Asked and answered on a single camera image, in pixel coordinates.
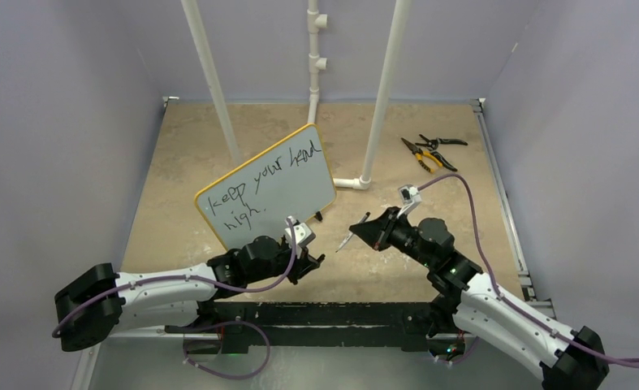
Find black whiteboard marker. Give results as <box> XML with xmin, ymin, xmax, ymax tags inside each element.
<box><xmin>335</xmin><ymin>211</ymin><xmax>371</xmax><ymax>253</ymax></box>

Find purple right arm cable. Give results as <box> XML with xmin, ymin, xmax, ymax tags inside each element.
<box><xmin>416</xmin><ymin>173</ymin><xmax>639</xmax><ymax>371</ymax></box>

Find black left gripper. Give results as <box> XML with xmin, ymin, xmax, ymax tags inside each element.
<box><xmin>246</xmin><ymin>239</ymin><xmax>318</xmax><ymax>284</ymax></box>

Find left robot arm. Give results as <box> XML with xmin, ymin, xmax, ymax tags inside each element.
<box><xmin>52</xmin><ymin>236</ymin><xmax>326</xmax><ymax>352</ymax></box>

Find yellow framed whiteboard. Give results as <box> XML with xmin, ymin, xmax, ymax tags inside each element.
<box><xmin>194</xmin><ymin>123</ymin><xmax>337</xmax><ymax>249</ymax></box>

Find yellow handled needle-nose pliers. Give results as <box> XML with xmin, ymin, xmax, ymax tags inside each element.
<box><xmin>400</xmin><ymin>137</ymin><xmax>458</xmax><ymax>173</ymax></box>

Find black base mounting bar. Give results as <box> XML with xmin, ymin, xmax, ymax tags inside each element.
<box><xmin>166</xmin><ymin>300</ymin><xmax>484</xmax><ymax>355</ymax></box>

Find black handled wire cutters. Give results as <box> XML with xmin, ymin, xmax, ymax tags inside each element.
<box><xmin>416</xmin><ymin>134</ymin><xmax>468</xmax><ymax>152</ymax></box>

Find aluminium front frame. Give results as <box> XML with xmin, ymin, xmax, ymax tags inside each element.
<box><xmin>73</xmin><ymin>327</ymin><xmax>542</xmax><ymax>389</ymax></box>

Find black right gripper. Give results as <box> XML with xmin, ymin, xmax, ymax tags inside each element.
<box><xmin>351</xmin><ymin>206</ymin><xmax>434</xmax><ymax>269</ymax></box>

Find white PVC pipe frame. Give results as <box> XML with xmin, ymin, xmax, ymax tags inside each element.
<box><xmin>180</xmin><ymin>0</ymin><xmax>412</xmax><ymax>191</ymax></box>

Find aluminium rail right edge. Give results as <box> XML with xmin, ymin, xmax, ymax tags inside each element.
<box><xmin>468</xmin><ymin>98</ymin><xmax>538</xmax><ymax>301</ymax></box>

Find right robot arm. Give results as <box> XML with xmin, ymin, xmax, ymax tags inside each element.
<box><xmin>349</xmin><ymin>207</ymin><xmax>610</xmax><ymax>389</ymax></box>

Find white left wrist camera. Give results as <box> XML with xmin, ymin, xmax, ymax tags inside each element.
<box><xmin>284</xmin><ymin>216</ymin><xmax>316</xmax><ymax>251</ymax></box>

